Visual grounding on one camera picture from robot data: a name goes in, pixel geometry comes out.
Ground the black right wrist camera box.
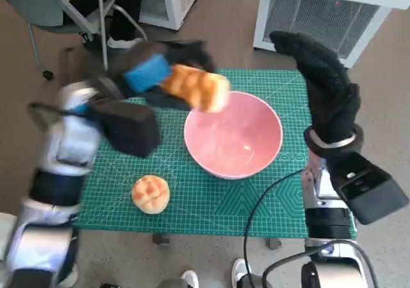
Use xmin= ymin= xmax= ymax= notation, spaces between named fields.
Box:
xmin=328 ymin=152 xmax=410 ymax=225

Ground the long black robot cable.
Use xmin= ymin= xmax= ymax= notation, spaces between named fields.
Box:
xmin=243 ymin=169 xmax=304 ymax=288

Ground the looped black robot cable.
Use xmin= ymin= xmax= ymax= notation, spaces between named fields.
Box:
xmin=262 ymin=239 xmax=382 ymax=288

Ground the white shoe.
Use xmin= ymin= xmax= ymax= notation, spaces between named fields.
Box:
xmin=181 ymin=269 xmax=199 ymax=288
xmin=231 ymin=258 xmax=252 ymax=288

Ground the person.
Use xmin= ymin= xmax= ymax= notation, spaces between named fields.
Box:
xmin=63 ymin=0 xmax=147 ymax=51

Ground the green cutting mat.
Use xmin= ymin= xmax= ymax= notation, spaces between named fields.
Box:
xmin=72 ymin=68 xmax=358 ymax=239

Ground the grey chair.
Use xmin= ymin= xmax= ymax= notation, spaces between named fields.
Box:
xmin=0 ymin=0 xmax=150 ymax=87

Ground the small white vented unit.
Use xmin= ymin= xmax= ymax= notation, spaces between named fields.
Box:
xmin=139 ymin=0 xmax=209 ymax=31

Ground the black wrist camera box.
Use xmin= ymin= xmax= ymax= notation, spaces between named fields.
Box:
xmin=88 ymin=97 xmax=161 ymax=157
xmin=328 ymin=152 xmax=410 ymax=225

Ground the long toy bread loaf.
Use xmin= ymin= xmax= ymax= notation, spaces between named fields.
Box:
xmin=161 ymin=64 xmax=231 ymax=113

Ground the pink bowl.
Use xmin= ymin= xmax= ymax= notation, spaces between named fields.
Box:
xmin=183 ymin=91 xmax=284 ymax=180

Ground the black left hand blue tape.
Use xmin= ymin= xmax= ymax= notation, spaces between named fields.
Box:
xmin=108 ymin=40 xmax=217 ymax=111

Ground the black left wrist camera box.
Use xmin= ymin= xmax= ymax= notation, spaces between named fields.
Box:
xmin=88 ymin=97 xmax=161 ymax=157

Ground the round toy bread bun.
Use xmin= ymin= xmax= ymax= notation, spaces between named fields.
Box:
xmin=131 ymin=174 xmax=170 ymax=214

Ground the large white vented unit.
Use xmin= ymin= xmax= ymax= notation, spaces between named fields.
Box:
xmin=252 ymin=0 xmax=393 ymax=70

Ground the black gloved right hand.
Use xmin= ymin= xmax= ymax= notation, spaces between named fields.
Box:
xmin=270 ymin=31 xmax=361 ymax=147

